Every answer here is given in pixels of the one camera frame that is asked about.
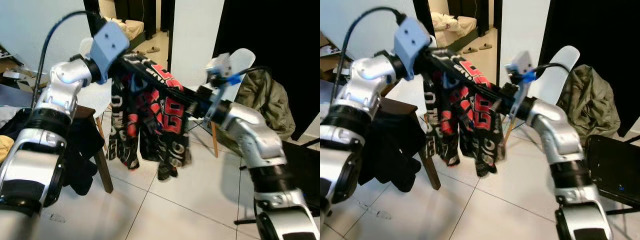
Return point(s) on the beige slipper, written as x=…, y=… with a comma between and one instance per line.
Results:
x=470, y=50
x=485, y=46
x=139, y=51
x=153, y=49

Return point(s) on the olive green cloth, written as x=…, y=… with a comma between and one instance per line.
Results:
x=590, y=100
x=270, y=100

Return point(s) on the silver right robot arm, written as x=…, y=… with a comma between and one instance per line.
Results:
x=250, y=135
x=550, y=130

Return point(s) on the open cardboard box white contents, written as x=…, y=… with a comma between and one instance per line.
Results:
x=17, y=75

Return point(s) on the bed with white bedding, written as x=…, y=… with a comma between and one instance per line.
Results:
x=452, y=25
x=127, y=27

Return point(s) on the black red patterned shirt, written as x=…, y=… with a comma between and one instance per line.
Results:
x=170, y=115
x=475, y=115

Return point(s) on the white plastic chair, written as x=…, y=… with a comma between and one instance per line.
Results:
x=402, y=90
x=562, y=65
x=97, y=97
x=242, y=60

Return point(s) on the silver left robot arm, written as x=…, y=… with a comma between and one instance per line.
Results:
x=50, y=105
x=360, y=105

